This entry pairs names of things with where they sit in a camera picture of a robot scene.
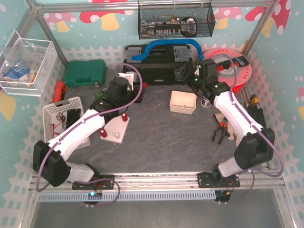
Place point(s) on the solder wire spool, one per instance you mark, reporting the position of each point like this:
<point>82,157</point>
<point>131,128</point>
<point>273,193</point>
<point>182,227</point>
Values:
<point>205,103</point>

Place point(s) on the red handled pliers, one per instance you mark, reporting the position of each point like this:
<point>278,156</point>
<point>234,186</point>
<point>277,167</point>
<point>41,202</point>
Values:
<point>223,128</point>

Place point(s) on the black red terminal strip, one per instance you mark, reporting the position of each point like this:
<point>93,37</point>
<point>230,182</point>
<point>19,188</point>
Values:
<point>240,61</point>

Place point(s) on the black mounting plate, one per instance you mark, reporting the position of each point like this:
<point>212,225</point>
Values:
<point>101,185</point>
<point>206,180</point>

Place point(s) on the green small motor part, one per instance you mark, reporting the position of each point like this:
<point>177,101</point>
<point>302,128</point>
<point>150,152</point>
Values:
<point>100,94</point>

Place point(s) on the white spring box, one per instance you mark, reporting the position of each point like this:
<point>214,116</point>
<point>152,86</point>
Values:
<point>182,102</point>

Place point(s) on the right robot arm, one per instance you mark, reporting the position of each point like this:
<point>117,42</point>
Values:
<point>256,142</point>

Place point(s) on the black toolbox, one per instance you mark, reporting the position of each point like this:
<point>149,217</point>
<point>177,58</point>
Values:
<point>158,68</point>

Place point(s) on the clear acrylic wall box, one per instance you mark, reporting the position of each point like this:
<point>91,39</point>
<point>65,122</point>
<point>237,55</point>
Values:
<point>39,55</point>

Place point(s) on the orange handled tool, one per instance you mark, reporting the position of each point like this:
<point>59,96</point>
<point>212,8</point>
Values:
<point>60,91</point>

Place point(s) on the black work glove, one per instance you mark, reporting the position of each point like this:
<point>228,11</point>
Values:
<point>257,114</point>

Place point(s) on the white perforated basket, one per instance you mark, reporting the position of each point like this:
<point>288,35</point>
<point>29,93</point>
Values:
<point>55,116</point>

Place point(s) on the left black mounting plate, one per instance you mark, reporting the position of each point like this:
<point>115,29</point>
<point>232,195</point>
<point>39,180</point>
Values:
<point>101,185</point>

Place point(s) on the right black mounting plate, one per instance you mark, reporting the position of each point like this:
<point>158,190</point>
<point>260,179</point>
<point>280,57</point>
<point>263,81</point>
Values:
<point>206,180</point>

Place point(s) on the blue white cloth glove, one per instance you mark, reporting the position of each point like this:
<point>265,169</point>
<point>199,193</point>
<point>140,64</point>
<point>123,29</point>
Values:
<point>18,72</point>

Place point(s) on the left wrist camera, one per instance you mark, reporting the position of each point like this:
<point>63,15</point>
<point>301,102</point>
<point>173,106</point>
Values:
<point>131,77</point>

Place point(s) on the red filament spool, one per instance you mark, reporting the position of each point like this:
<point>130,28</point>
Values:
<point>227,76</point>

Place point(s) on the black wire mesh basket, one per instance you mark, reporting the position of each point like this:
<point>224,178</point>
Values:
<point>175,21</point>

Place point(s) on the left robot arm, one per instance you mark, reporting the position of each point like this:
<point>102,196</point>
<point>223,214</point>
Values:
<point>50,158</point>

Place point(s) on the grey slotted cable duct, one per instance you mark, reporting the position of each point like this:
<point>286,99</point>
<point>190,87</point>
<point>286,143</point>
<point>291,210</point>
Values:
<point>127,196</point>

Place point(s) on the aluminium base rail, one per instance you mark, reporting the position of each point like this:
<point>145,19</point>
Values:
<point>189,181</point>

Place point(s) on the white work glove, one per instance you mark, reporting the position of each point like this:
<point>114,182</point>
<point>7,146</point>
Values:
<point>233,135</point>

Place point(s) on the green plastic case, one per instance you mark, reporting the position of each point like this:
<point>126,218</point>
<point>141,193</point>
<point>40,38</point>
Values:
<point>85,73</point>

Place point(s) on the white peg base plate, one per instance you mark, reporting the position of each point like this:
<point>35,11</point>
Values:
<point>115,129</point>

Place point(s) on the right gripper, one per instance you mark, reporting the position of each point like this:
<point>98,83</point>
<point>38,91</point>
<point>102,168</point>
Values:
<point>186,76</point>

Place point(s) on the black board in basket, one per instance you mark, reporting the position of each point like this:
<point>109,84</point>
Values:
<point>73,115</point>

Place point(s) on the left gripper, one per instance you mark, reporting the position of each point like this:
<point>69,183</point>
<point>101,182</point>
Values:
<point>134,92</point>

